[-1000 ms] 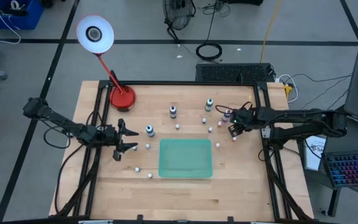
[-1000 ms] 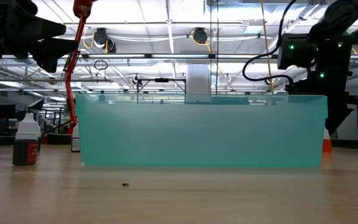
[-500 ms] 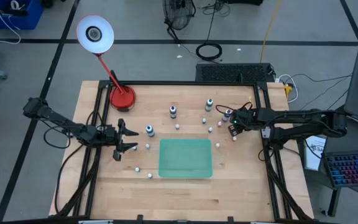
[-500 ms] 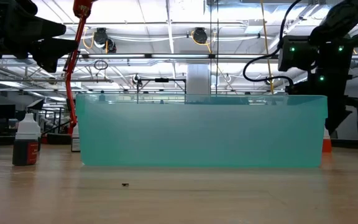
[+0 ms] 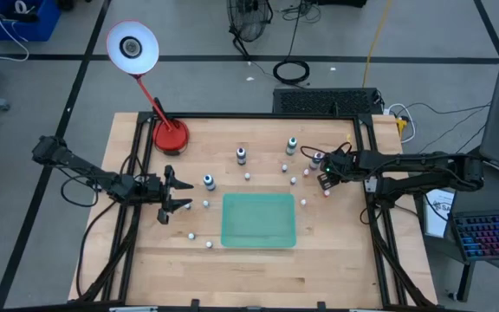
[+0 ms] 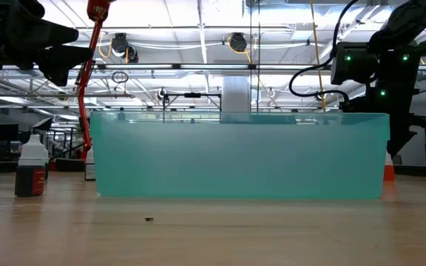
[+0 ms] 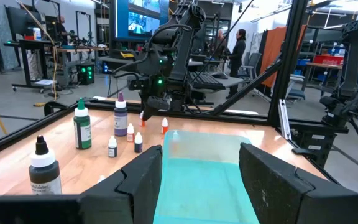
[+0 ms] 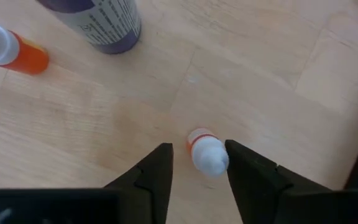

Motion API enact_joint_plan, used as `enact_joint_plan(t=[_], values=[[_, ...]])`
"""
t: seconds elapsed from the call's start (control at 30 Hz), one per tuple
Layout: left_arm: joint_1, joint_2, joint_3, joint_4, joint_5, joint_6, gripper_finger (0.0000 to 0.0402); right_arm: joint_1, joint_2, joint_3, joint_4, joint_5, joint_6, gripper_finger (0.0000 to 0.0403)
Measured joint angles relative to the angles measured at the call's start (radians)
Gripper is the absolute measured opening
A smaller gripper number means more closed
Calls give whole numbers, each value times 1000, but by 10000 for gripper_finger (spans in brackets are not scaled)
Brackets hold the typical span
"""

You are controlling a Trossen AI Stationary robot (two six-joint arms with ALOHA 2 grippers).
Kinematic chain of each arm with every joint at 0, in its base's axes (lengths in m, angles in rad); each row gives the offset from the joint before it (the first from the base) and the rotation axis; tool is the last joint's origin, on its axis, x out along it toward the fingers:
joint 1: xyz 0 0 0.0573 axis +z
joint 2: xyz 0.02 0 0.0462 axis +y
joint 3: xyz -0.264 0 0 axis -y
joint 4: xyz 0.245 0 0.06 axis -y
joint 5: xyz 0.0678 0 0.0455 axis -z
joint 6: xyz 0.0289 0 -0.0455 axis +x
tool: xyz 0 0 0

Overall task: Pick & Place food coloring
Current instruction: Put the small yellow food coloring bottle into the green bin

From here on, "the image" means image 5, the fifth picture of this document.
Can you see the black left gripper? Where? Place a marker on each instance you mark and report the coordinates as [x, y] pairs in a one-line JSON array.
[[158, 190]]

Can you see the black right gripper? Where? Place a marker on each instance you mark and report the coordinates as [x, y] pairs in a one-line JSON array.
[[340, 167]]

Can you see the large blue food coloring bottle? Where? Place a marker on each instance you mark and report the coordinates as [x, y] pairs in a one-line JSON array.
[[209, 182]]

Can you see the large green food coloring bottle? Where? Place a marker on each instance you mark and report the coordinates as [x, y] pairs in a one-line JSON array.
[[291, 146]]

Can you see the large black food coloring bottle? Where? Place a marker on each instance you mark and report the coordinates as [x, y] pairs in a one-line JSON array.
[[241, 156]]

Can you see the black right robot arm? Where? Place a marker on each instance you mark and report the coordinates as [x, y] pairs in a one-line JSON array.
[[405, 161]]

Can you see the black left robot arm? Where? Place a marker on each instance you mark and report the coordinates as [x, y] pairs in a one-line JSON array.
[[50, 151]]

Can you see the red desk lamp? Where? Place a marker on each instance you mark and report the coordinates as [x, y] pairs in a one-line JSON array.
[[170, 135]]

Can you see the yellow power plug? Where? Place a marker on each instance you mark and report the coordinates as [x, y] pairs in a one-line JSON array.
[[401, 125]]

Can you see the green translucent plastic bin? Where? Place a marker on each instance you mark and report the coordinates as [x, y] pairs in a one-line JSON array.
[[258, 221]]

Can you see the white paper sheet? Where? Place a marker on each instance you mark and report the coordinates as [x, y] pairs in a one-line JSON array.
[[436, 219]]

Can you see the rainbow backlit keyboard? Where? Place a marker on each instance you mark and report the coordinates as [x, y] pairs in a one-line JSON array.
[[492, 236]]

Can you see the black floor fan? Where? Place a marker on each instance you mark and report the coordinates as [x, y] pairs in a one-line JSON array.
[[249, 21]]

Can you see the large blue storage bin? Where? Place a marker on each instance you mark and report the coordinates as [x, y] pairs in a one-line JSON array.
[[37, 30]]

